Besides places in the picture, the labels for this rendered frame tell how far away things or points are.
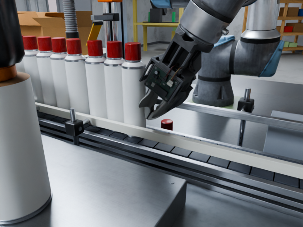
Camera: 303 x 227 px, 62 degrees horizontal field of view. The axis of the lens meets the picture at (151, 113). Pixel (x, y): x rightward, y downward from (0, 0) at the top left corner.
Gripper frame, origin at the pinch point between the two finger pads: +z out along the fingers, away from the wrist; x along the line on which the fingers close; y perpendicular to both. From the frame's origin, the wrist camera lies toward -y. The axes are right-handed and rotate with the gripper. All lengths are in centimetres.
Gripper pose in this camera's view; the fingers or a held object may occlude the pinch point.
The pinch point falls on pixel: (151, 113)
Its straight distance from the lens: 55.8
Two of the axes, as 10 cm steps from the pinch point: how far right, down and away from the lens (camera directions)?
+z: -4.4, 7.1, 5.5
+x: 7.6, 6.2, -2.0
